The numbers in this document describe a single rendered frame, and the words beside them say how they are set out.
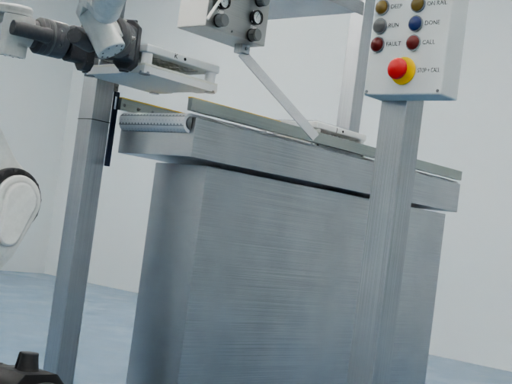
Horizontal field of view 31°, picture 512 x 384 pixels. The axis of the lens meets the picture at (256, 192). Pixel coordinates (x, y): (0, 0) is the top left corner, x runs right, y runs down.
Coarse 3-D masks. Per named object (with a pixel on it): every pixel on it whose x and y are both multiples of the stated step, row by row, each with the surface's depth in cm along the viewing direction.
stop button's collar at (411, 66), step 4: (408, 60) 172; (412, 60) 172; (408, 64) 172; (412, 64) 171; (408, 68) 172; (412, 68) 171; (420, 68) 170; (432, 68) 169; (408, 72) 172; (412, 72) 171; (404, 76) 172; (408, 76) 171; (412, 76) 171; (396, 80) 173; (400, 80) 173; (404, 80) 172; (408, 80) 171; (400, 84) 173; (404, 84) 172
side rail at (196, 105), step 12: (192, 108) 231; (204, 108) 234; (216, 108) 237; (228, 108) 240; (228, 120) 242; (240, 120) 244; (252, 120) 247; (264, 120) 250; (276, 120) 254; (276, 132) 254; (288, 132) 258; (300, 132) 262; (324, 144) 270; (336, 144) 274; (348, 144) 278; (360, 144) 283; (372, 156) 288; (420, 168) 308; (432, 168) 313; (444, 168) 319
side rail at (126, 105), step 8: (120, 104) 249; (128, 104) 251; (136, 104) 253; (144, 104) 255; (128, 112) 253; (136, 112) 253; (144, 112) 255; (152, 112) 257; (160, 112) 259; (168, 112) 262; (176, 112) 264
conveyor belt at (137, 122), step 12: (120, 120) 248; (132, 120) 245; (144, 120) 241; (156, 120) 238; (168, 120) 235; (180, 120) 232; (216, 120) 240; (168, 132) 238; (180, 132) 234; (264, 132) 254; (444, 180) 323
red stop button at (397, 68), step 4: (392, 60) 171; (396, 60) 171; (400, 60) 170; (404, 60) 170; (392, 64) 171; (396, 64) 170; (400, 64) 170; (404, 64) 170; (388, 68) 172; (392, 68) 171; (396, 68) 170; (400, 68) 170; (404, 68) 170; (388, 72) 172; (392, 72) 171; (396, 72) 170; (400, 72) 170; (404, 72) 170; (392, 76) 171; (396, 76) 170; (400, 76) 170
